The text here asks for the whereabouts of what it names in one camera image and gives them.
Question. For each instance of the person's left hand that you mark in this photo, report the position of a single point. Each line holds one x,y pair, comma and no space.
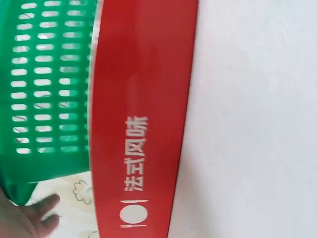
15,220

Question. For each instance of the person's left fingers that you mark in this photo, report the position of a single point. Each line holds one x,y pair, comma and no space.
48,224

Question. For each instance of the green plastic basket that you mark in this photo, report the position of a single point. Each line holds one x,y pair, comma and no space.
49,163

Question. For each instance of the red box with white print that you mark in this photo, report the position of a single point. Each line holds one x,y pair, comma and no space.
138,99

